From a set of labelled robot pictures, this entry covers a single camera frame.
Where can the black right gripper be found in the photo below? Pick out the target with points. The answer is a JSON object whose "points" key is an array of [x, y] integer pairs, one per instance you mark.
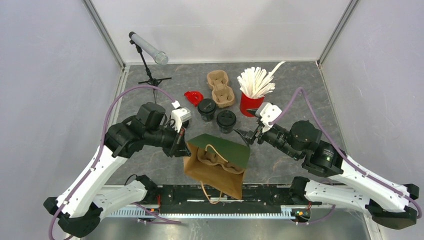
{"points": [[248, 136]]}

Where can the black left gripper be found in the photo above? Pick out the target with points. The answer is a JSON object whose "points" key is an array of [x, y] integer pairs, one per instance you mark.
{"points": [[178, 147]]}

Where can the dark translucent cup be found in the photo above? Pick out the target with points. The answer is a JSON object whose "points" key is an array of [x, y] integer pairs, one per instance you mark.
{"points": [[207, 108], [225, 130]]}

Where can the brown paper bag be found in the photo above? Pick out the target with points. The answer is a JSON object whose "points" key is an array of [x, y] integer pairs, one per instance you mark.
{"points": [[227, 183]]}

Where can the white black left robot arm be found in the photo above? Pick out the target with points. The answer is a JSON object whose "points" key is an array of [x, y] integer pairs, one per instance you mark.
{"points": [[80, 209]]}

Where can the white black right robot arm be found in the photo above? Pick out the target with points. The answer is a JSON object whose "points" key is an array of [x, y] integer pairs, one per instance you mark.
{"points": [[388, 204]]}

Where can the red cylindrical straw holder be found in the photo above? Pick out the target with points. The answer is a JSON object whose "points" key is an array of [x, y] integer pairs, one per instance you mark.
{"points": [[249, 103]]}

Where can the brown cardboard cup carrier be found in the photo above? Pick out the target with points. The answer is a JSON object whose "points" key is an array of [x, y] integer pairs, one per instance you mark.
{"points": [[222, 94]]}

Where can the grey microphone on stand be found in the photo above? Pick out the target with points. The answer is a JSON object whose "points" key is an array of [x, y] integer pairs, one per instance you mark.
{"points": [[159, 57]]}

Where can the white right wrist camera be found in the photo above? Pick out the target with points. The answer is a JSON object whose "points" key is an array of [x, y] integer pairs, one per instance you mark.
{"points": [[267, 113]]}

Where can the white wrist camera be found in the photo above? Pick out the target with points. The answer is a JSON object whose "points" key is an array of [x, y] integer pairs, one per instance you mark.
{"points": [[267, 113], [179, 115]]}

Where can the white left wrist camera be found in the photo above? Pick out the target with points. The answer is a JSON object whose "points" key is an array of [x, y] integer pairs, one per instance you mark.
{"points": [[179, 115]]}

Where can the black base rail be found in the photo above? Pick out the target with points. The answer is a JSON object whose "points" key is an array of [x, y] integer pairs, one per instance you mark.
{"points": [[191, 199]]}

